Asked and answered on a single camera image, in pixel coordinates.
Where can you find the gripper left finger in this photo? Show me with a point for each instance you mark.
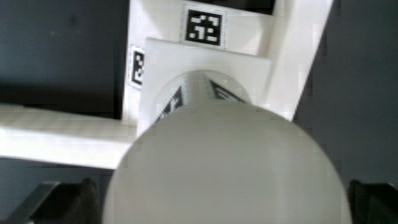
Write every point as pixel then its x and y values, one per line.
pixel 60 203

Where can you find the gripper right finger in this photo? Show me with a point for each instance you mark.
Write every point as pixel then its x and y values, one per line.
pixel 373 203

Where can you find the white lamp bulb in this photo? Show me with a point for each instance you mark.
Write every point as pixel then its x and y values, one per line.
pixel 224 166

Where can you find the white U-shaped fence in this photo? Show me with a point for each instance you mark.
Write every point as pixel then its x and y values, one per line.
pixel 62 138

